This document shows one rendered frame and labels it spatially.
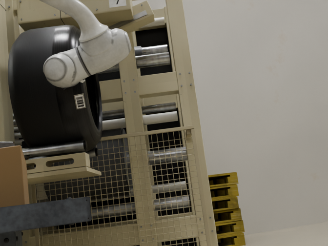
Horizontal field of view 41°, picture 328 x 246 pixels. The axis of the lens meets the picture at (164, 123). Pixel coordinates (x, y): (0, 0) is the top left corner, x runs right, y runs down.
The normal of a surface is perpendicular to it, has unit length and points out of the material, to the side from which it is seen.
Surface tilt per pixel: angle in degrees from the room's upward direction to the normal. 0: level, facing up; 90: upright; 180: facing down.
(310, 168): 90
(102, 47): 117
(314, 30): 90
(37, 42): 61
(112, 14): 180
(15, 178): 90
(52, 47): 68
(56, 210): 90
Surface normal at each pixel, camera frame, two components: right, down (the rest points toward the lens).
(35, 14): -0.02, -0.17
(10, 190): 0.26, -0.20
